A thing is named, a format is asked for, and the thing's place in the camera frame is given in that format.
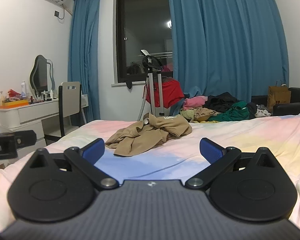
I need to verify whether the green garment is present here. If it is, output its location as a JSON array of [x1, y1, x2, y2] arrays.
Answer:
[[210, 101, 257, 122]]

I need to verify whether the beige patterned garment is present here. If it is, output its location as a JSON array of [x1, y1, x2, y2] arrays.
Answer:
[[194, 107, 215, 122]]

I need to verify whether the beige chair with black frame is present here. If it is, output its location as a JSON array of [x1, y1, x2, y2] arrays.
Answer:
[[44, 81, 88, 140]]

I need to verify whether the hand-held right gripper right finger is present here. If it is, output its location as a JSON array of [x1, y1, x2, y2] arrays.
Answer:
[[185, 137, 280, 190]]

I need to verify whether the orange box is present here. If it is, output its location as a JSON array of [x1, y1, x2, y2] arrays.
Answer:
[[2, 99, 30, 107]]

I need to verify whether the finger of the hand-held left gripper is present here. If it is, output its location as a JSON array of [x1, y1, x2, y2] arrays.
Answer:
[[14, 130, 37, 148]]

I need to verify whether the group of cosmetics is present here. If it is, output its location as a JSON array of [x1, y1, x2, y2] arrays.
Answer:
[[27, 90, 58, 104]]

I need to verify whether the dark framed window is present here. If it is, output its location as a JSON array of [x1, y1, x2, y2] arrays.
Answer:
[[116, 0, 174, 83]]

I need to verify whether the garment steamer on stand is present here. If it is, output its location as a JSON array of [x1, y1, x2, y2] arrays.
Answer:
[[139, 50, 165, 120]]

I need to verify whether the yellow-green fuzzy garment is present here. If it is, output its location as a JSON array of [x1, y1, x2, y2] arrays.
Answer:
[[181, 109, 195, 120]]

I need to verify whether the white grey garment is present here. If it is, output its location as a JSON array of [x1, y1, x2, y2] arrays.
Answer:
[[256, 105, 273, 117]]

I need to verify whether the narrow blue curtain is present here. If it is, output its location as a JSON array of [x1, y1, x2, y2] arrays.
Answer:
[[67, 0, 102, 125]]

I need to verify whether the brown paper bag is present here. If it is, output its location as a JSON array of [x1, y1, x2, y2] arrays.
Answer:
[[268, 80, 292, 112]]

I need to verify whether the red garment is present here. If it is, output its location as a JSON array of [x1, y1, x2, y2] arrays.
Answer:
[[146, 77, 185, 109]]

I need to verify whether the wide blue curtain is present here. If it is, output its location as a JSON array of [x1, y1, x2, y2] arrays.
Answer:
[[166, 0, 289, 103]]

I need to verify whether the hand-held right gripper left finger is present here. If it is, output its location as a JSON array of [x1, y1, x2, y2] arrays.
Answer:
[[25, 138, 120, 190]]

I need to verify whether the pink garment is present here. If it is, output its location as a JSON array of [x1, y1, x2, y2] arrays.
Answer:
[[182, 95, 208, 110]]

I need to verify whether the white dressing table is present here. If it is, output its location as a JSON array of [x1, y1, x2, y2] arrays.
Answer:
[[0, 97, 88, 143]]

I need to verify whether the wavy framed vanity mirror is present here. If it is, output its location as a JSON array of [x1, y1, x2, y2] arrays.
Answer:
[[30, 54, 55, 98]]

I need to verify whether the tan shirt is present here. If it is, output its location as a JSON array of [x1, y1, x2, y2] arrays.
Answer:
[[105, 112, 193, 157]]

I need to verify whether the black garment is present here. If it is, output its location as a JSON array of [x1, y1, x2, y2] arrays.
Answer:
[[205, 92, 240, 113]]

